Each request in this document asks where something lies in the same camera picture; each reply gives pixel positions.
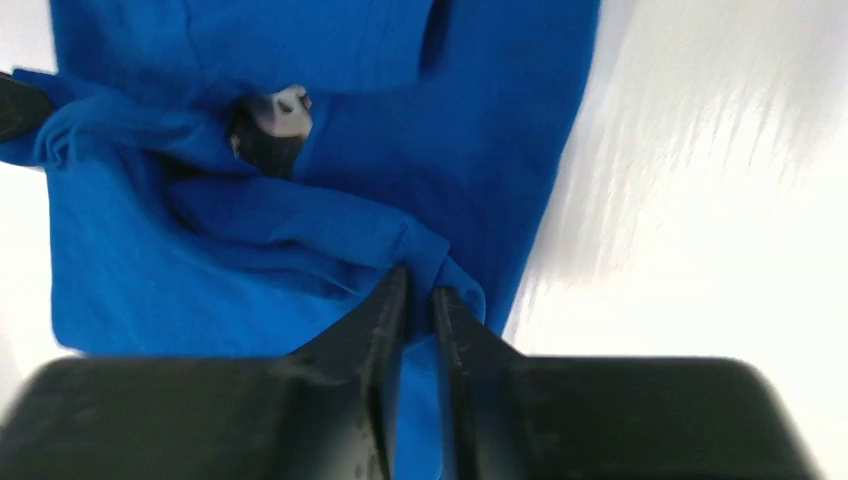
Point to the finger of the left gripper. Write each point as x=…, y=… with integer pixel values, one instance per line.
x=24, y=108

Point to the blue printed t-shirt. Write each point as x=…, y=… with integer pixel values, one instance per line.
x=228, y=178

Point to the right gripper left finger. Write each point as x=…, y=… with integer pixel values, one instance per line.
x=327, y=410

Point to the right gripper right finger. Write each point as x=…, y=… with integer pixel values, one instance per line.
x=507, y=415

